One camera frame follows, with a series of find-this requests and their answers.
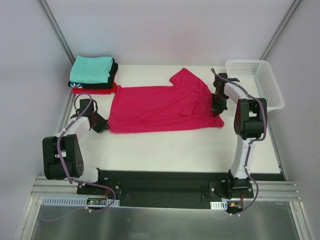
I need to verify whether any pink t shirt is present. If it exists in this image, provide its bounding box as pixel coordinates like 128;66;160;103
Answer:
108;68;225;134

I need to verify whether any white plastic laundry basket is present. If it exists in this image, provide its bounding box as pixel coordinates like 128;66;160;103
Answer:
225;59;285;112

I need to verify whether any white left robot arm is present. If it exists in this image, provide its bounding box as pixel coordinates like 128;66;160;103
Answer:
42;98;109;195

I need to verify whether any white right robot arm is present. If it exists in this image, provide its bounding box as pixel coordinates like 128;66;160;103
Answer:
211;69;267;199

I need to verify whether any red folded t shirt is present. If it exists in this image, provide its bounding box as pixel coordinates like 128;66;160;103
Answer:
72;82;117;95

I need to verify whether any black folded t shirt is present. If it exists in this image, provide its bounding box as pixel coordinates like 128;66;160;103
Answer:
68;58;119;89

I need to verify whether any teal folded t shirt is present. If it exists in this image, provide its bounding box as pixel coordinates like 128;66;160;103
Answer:
69;55;114;84

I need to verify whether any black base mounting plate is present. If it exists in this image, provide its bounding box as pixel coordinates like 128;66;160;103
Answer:
76;170;257;209

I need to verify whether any left white cable duct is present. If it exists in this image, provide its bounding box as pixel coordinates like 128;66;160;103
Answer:
42;196;120;208

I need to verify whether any white cable duct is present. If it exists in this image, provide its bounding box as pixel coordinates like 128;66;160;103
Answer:
210;200;228;211
42;196;120;208

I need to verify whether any aluminium frame rail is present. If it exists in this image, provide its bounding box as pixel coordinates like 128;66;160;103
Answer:
30;176;302;202

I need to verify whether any right white cable duct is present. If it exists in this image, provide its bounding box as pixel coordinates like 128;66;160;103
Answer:
210;200;228;211

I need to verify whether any right aluminium corner post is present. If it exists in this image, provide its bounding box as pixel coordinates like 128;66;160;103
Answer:
259;0;303;61

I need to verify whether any aluminium corner post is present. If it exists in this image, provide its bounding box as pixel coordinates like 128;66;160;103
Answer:
37;0;76;65
259;0;303;61

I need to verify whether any left aluminium corner post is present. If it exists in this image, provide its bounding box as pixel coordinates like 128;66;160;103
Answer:
37;0;76;65

